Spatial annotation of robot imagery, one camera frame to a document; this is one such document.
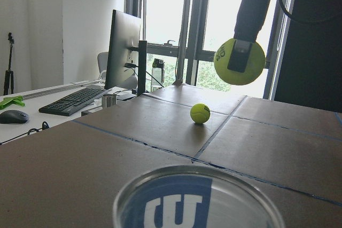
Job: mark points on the tennis ball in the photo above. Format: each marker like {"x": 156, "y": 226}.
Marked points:
{"x": 239, "y": 62}
{"x": 200, "y": 113}

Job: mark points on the clear tennis ball can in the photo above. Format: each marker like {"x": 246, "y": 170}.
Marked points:
{"x": 193, "y": 196}

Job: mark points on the clear water bottle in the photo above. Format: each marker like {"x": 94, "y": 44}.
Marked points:
{"x": 158, "y": 73}

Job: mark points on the black computer monitor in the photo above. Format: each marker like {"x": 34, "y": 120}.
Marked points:
{"x": 124, "y": 35}

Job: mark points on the small metal cup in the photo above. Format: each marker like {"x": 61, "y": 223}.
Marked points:
{"x": 108, "y": 100}

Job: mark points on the black keyboard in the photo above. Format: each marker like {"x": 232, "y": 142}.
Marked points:
{"x": 74, "y": 102}

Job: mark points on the green plastic tool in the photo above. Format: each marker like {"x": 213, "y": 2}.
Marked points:
{"x": 7, "y": 101}

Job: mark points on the black computer mouse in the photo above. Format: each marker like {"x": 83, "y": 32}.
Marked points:
{"x": 14, "y": 117}

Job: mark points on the aluminium frame post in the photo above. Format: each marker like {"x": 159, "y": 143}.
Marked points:
{"x": 182, "y": 42}

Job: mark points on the black camera tripod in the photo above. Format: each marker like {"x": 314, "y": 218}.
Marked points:
{"x": 9, "y": 74}

